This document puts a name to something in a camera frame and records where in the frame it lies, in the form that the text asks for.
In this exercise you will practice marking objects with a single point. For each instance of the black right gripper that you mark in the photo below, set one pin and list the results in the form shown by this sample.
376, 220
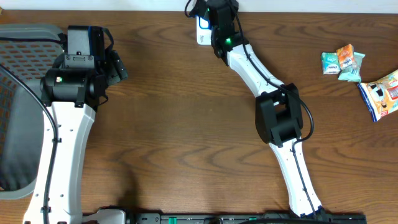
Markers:
230, 9

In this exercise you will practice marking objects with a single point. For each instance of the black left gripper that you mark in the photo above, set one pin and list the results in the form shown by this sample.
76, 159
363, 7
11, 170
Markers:
116, 68

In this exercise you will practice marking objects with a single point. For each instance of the teal gum box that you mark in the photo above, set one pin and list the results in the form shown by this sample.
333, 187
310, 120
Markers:
330, 63

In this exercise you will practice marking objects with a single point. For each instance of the orange snack packet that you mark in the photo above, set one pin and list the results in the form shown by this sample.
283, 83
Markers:
346, 56

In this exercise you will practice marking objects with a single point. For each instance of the teal small snack packet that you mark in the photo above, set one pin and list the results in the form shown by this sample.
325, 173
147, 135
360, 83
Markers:
352, 73

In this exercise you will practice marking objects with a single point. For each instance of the cream snack bag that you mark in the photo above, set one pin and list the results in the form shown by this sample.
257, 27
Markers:
380, 96

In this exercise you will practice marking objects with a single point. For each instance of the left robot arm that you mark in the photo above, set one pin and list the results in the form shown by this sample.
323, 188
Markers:
71, 93

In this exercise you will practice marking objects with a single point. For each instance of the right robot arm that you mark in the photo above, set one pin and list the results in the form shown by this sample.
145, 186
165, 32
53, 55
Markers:
278, 107

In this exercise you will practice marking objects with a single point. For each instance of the white barcode scanner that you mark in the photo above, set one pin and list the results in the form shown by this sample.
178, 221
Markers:
203, 31

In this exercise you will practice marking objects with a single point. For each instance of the grey plastic shopping basket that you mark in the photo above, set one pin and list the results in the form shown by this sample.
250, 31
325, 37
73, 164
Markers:
28, 51

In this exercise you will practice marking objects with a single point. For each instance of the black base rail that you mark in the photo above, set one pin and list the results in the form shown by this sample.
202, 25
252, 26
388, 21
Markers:
217, 218

